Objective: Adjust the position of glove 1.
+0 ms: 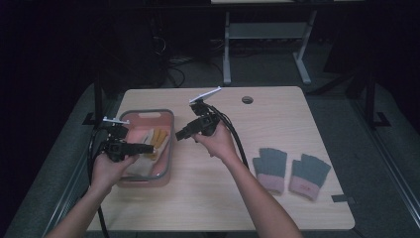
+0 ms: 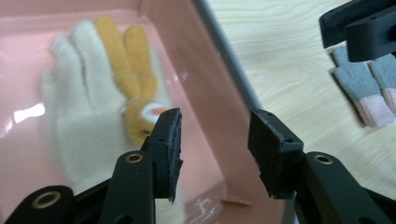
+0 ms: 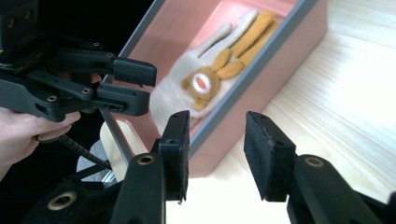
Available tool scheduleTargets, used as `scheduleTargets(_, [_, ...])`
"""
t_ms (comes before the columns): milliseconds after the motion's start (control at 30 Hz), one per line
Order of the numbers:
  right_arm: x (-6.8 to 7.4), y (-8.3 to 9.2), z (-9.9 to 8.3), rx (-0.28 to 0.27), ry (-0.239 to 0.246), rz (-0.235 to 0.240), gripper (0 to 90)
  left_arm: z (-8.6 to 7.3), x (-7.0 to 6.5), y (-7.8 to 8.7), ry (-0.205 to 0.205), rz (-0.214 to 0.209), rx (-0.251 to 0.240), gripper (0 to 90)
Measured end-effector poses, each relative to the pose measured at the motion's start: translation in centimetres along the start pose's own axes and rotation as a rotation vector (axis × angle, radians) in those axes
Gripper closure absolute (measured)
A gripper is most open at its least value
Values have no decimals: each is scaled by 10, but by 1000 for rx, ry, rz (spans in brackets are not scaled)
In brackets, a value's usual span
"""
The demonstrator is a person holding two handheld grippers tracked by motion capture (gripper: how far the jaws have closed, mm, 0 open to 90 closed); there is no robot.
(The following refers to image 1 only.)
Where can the grey metal table frame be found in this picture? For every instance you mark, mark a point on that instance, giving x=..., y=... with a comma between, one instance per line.
x=264, y=30

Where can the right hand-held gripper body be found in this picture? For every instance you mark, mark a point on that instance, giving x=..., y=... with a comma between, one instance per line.
x=206, y=124

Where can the person's left hand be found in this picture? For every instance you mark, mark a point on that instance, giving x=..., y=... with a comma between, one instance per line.
x=107, y=175

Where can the grey fingerless glove pink cuff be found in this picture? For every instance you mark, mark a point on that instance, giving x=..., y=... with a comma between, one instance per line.
x=270, y=165

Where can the beige glove with bear face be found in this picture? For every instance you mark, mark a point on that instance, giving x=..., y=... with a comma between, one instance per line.
x=159, y=139

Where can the grey metal rail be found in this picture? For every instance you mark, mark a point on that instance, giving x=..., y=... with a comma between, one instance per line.
x=66, y=198
x=389, y=165

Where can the beige glove with orange finger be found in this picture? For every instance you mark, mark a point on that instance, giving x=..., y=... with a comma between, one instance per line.
x=142, y=167

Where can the black metal stand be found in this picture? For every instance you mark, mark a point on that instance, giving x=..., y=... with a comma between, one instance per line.
x=370, y=99
x=98, y=99

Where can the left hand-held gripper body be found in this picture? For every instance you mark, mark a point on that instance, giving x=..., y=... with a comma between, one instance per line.
x=115, y=148

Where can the grey fingerless glove marked cuff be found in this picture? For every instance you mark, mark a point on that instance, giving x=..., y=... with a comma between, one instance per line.
x=310, y=172

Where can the black tape strip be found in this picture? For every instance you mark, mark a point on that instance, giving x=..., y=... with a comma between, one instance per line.
x=343, y=199

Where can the person's right hand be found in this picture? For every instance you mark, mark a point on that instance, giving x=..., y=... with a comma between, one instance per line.
x=219, y=145

